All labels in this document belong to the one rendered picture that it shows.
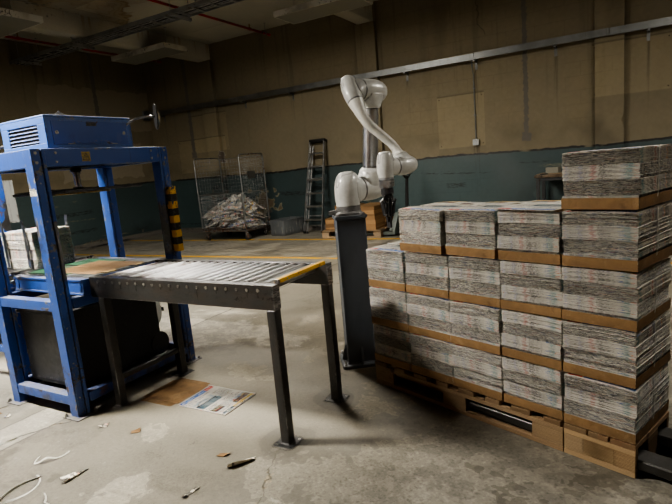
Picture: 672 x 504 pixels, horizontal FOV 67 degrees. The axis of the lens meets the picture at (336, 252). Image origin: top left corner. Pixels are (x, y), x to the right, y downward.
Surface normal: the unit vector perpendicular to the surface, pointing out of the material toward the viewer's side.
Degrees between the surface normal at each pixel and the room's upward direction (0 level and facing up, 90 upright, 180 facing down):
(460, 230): 90
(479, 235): 90
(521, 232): 90
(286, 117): 90
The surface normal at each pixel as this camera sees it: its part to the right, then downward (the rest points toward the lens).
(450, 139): -0.48, 0.19
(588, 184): -0.76, 0.17
